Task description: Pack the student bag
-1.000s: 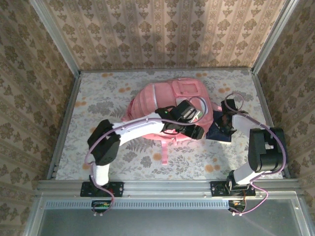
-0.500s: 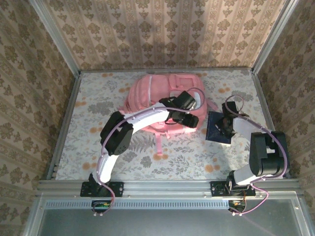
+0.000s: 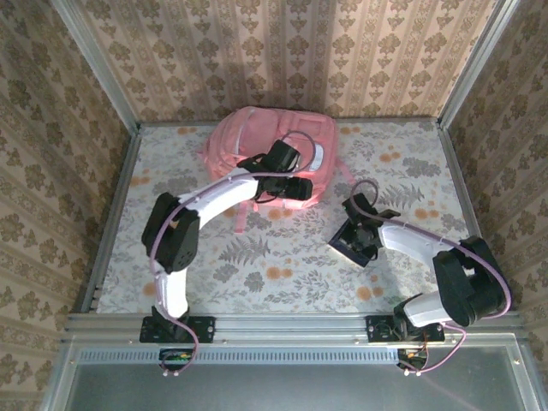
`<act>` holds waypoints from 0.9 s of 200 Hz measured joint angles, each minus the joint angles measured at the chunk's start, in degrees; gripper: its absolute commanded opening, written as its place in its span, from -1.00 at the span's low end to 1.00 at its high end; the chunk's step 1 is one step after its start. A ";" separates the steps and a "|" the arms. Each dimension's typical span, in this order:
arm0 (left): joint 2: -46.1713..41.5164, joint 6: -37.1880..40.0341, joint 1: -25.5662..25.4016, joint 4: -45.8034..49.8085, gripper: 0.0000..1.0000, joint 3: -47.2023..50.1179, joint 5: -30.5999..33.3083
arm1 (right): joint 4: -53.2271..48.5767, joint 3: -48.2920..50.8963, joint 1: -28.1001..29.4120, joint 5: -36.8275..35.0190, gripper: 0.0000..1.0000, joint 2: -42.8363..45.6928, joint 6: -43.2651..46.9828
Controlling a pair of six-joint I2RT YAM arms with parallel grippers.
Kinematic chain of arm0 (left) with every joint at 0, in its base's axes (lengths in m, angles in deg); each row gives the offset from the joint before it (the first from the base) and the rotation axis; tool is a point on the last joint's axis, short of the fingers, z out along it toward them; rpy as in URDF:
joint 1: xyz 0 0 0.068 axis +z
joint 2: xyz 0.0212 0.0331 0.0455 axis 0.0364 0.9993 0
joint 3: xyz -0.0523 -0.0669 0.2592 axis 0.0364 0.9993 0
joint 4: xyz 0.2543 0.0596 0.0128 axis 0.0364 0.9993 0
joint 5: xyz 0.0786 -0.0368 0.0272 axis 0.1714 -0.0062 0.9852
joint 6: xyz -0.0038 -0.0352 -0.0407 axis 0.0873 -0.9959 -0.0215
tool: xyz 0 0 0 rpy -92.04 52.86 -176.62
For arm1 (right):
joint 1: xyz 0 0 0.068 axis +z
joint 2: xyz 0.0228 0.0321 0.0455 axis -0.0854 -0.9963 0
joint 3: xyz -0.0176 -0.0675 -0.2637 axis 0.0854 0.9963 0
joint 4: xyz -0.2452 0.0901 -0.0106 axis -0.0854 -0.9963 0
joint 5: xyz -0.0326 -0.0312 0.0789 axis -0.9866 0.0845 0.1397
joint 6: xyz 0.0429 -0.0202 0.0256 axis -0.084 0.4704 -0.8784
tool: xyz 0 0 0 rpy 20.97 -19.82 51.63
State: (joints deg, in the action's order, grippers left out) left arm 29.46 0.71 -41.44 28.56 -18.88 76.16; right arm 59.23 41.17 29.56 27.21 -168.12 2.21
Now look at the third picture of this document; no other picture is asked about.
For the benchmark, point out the navy book with yellow label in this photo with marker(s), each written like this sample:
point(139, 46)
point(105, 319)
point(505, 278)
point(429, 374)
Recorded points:
point(342, 244)

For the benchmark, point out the pink backpack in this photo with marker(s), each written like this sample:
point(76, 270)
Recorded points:
point(257, 132)

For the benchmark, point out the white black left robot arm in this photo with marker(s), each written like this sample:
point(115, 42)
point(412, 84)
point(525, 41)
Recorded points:
point(222, 197)

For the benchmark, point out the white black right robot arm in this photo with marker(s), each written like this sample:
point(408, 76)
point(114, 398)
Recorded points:
point(406, 240)

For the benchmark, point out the floral tablecloth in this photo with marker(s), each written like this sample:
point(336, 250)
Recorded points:
point(299, 278)

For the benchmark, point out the grey metal panel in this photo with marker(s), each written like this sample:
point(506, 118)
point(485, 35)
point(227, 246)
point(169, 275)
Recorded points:
point(278, 389)

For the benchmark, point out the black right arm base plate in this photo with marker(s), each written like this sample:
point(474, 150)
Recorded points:
point(379, 329)

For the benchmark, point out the aluminium table side rail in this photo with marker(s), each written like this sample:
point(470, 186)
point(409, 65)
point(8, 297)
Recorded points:
point(468, 214)
point(113, 222)

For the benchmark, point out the aluminium mounting rail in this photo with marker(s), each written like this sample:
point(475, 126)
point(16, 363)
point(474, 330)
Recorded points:
point(291, 327)

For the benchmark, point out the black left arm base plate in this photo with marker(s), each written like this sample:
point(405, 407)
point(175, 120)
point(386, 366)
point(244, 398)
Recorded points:
point(205, 329)

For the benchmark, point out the aluminium frame post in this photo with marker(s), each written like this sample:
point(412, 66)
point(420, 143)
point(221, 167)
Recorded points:
point(98, 64)
point(476, 60)

